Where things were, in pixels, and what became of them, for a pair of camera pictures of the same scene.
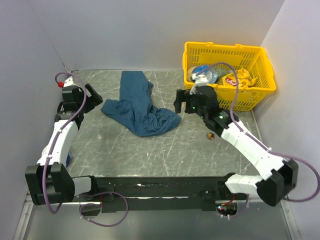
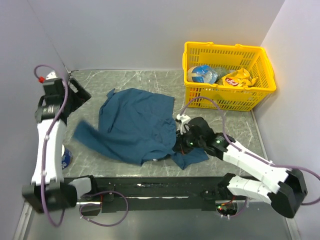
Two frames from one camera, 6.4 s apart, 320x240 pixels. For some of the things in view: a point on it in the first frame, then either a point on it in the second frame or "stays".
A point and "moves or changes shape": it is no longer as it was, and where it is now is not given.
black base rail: [160, 194] stays
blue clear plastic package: [210, 71] stays
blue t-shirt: [134, 107] moves or changes shape
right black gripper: [181, 96] -> [179, 146]
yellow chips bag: [244, 78] stays
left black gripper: [95, 98] -> [81, 96]
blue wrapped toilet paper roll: [69, 156] stays
